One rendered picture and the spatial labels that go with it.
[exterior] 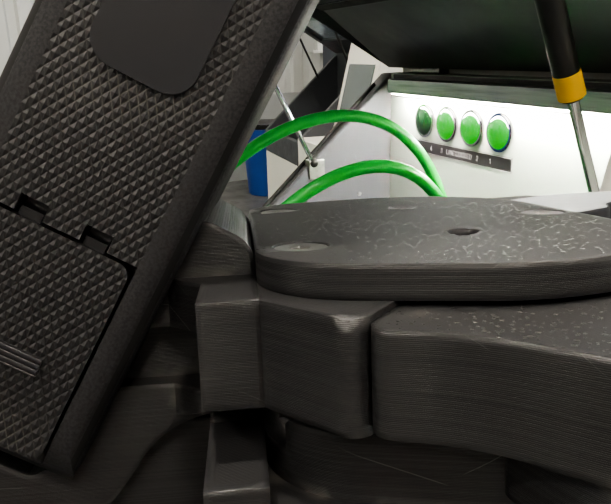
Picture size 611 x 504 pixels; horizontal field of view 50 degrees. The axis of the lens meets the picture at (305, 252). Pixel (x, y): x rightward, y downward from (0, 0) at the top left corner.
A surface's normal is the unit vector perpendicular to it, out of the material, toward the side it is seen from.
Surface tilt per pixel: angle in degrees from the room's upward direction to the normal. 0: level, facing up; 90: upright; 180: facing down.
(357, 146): 90
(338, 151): 90
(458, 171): 90
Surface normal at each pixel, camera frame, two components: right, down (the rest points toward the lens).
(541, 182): -0.92, 0.14
